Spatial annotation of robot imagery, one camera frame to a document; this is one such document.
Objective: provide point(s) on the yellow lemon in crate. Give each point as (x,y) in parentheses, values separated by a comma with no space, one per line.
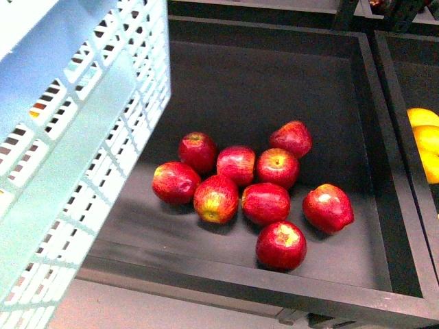
(422,116)
(426,137)
(430,165)

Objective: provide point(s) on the black apple crate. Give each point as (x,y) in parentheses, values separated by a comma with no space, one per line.
(239,82)

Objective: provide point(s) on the black lemon crate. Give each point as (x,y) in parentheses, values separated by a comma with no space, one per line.
(408,68)

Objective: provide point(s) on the red apple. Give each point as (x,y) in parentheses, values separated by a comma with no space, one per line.
(199,151)
(293,137)
(216,199)
(281,245)
(175,183)
(237,162)
(278,166)
(265,203)
(328,209)

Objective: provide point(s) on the light blue plastic basket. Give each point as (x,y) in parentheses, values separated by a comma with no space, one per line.
(83,85)

